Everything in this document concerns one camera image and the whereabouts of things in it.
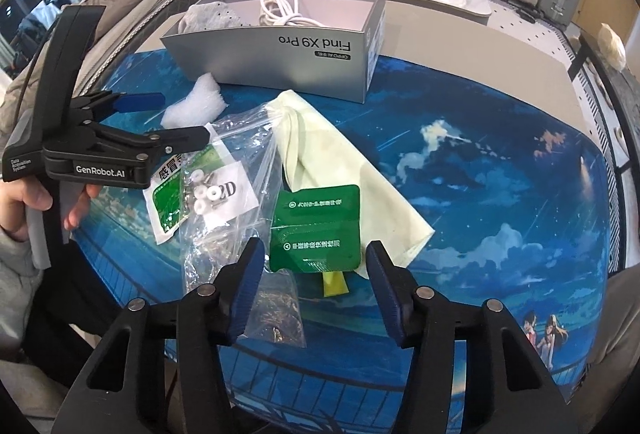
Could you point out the small bag of white washers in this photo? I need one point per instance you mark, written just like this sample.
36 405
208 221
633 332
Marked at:
220 191

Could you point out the white plastic bag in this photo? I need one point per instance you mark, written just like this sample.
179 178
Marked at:
612 47

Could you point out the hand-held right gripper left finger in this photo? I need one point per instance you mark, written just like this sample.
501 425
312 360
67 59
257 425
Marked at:
247 286

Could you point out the grey cloth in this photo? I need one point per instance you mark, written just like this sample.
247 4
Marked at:
210 17

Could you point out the yellow-green foam piece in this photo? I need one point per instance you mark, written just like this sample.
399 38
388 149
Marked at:
336 285

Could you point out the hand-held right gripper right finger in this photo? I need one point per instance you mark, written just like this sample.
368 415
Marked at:
387 296

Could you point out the green white medicine sachet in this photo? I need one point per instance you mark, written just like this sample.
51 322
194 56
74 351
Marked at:
165 199

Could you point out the clear plastic bag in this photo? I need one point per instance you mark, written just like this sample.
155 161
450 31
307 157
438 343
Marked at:
250 129

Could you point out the pale yellow cloth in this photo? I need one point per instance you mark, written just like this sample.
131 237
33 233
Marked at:
340 154

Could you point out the person's left hand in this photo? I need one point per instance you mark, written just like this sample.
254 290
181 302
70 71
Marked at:
22 199

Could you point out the dark green sachet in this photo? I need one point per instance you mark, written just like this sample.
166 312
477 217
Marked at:
315 229

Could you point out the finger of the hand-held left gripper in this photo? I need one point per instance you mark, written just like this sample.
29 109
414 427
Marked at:
140 102
185 137

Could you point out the blue printed desk mat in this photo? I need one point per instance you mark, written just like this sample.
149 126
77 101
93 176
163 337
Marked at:
475 174

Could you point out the patterned rug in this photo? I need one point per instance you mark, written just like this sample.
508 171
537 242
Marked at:
530 39

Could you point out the person's left forearm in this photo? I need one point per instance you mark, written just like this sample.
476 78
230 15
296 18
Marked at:
15 269

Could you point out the white foam piece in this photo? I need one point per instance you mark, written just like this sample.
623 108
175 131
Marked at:
195 104

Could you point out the grey cardboard box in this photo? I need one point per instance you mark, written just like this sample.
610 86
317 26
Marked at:
280 54

